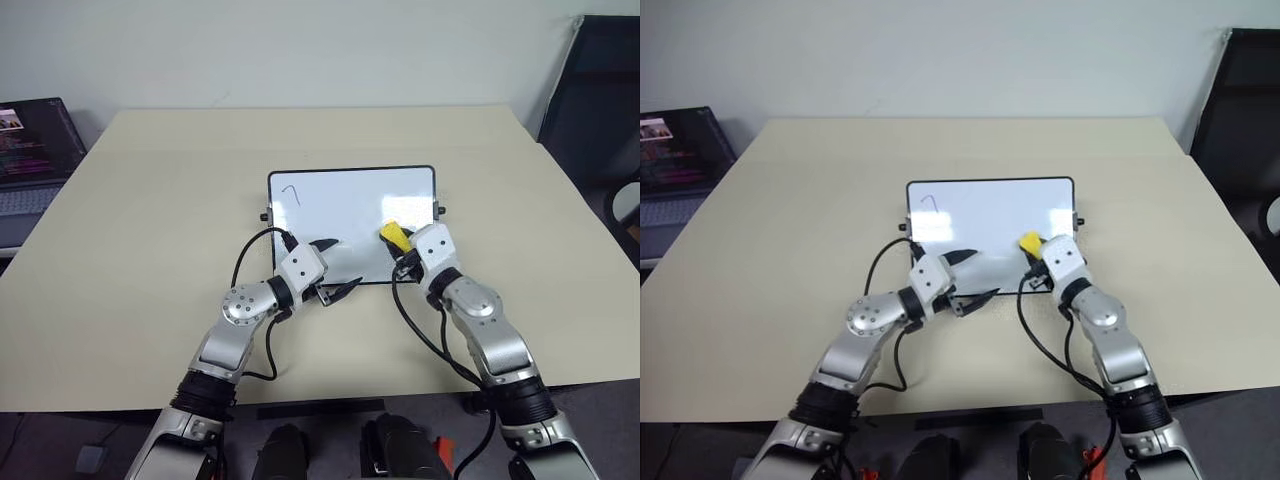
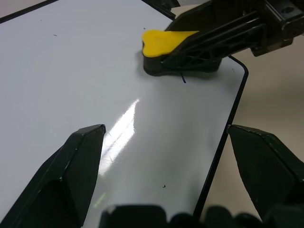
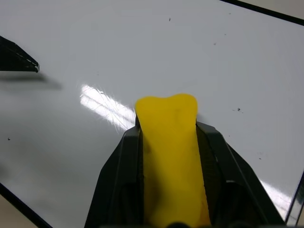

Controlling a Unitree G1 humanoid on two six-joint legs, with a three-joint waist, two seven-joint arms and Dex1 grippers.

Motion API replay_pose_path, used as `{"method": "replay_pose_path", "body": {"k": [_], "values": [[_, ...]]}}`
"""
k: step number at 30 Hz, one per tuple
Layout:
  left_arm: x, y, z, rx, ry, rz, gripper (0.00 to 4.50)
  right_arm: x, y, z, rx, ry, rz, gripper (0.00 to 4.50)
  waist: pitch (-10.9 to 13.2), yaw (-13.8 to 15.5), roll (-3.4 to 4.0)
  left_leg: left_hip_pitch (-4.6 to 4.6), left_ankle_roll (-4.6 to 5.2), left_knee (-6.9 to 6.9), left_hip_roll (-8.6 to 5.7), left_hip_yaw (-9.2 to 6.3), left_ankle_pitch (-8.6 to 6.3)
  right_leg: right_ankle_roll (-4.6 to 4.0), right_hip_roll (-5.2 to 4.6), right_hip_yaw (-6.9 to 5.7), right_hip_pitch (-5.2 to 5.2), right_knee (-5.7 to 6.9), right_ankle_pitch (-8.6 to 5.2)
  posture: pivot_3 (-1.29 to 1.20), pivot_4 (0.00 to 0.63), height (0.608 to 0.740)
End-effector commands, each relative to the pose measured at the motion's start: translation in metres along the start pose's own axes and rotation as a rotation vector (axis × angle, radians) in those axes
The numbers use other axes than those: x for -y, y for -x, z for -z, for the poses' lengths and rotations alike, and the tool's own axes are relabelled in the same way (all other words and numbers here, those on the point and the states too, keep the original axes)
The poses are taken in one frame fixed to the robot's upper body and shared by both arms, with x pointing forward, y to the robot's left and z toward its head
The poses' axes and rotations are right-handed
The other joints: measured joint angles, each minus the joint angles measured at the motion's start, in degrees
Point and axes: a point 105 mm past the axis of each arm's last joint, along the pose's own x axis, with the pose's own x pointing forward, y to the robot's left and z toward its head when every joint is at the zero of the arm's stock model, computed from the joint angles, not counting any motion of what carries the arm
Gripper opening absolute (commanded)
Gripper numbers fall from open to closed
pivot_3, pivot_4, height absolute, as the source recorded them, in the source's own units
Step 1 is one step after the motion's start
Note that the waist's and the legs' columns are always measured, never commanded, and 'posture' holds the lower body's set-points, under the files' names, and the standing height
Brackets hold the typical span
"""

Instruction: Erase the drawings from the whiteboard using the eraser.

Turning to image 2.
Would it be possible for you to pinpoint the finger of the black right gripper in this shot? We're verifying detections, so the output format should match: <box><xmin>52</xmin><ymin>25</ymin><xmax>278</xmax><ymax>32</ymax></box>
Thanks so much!
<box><xmin>161</xmin><ymin>10</ymin><xmax>267</xmax><ymax>72</ymax></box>
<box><xmin>164</xmin><ymin>0</ymin><xmax>265</xmax><ymax>33</ymax></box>

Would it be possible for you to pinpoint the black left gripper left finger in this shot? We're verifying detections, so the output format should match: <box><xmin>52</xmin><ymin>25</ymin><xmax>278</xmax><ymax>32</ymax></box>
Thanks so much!
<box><xmin>0</xmin><ymin>123</ymin><xmax>106</xmax><ymax>228</ymax></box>

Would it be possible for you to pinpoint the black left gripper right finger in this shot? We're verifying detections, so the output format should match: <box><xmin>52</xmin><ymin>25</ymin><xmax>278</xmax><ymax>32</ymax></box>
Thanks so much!
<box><xmin>227</xmin><ymin>124</ymin><xmax>304</xmax><ymax>221</ymax></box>

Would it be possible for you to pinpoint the yellow and black whiteboard eraser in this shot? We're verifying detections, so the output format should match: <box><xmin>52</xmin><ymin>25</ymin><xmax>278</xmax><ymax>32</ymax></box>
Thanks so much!
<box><xmin>141</xmin><ymin>29</ymin><xmax>222</xmax><ymax>77</ymax></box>

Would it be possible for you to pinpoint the whiteboard with black frame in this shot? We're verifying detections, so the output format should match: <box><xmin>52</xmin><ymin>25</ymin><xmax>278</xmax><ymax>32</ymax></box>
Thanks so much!
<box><xmin>0</xmin><ymin>0</ymin><xmax>249</xmax><ymax>228</ymax></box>

